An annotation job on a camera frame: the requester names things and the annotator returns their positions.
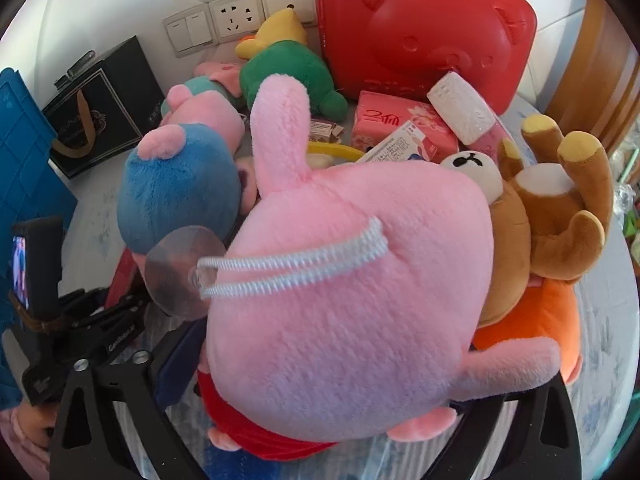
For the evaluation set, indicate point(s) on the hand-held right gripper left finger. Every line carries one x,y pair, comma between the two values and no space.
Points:
181,360

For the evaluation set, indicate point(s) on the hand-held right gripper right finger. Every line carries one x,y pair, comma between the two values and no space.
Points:
482,435

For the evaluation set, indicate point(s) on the blue plastic crate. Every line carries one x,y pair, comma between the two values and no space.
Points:
25,160

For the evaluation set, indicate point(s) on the pink pig plush red dress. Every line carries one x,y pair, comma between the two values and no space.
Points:
350,285

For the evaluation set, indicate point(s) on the red flat object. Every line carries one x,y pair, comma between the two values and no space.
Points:
120,280

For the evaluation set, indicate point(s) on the orange plush toy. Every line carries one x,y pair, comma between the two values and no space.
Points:
530,325

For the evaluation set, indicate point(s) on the pink pig plush blue outfit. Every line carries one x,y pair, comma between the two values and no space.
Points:
175,195

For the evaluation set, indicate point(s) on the brown bear plush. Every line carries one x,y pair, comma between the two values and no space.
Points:
550,220

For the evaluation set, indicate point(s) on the black gift bag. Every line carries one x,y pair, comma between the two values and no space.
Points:
107,105

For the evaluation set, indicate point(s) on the brown snack wrapper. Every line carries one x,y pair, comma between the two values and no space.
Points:
325,131

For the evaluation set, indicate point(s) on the small pink teal plush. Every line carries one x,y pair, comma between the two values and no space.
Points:
202,84

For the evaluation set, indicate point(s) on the pink tissue pack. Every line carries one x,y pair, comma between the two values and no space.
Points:
495,137
385,115

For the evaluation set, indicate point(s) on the white pink printed box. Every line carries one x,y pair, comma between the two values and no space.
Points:
400,147

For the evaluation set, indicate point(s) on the yellow duck plush green outfit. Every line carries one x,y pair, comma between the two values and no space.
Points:
290,75

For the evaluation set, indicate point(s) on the white tissue pack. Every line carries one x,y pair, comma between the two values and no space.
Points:
462,105

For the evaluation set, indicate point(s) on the red bear-face carry case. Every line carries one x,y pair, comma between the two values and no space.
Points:
425,35

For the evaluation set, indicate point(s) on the white wall switch panel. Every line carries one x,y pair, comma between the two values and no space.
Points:
190,30

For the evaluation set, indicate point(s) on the white wall socket panel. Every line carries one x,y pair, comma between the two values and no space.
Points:
235,16

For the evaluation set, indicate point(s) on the wooden furniture frame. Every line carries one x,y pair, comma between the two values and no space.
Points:
595,70

